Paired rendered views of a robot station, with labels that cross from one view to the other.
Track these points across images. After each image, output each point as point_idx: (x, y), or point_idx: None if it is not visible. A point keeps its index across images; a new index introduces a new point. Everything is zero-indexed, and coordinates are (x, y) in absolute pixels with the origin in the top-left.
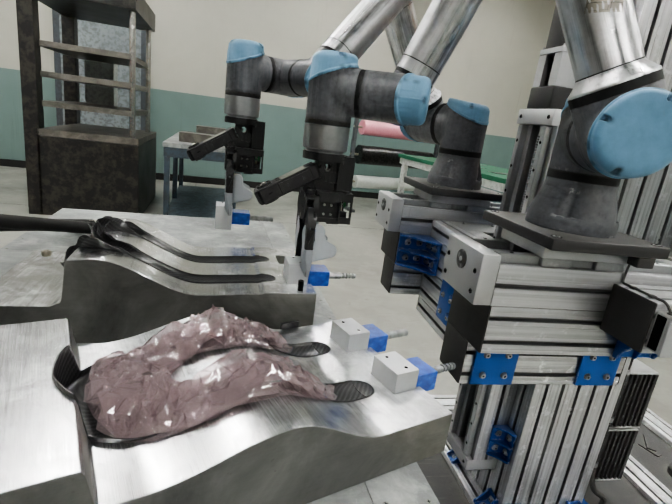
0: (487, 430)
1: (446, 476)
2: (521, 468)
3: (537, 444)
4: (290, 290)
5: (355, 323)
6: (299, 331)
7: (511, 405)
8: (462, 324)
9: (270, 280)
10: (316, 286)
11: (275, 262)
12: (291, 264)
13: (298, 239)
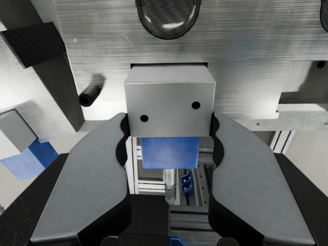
0: (194, 181)
1: (210, 143)
2: (177, 181)
3: (177, 198)
4: (86, 68)
5: (0, 153)
6: (12, 64)
7: (194, 205)
8: (135, 243)
9: (161, 22)
10: (318, 128)
11: (302, 52)
12: (124, 90)
13: (222, 151)
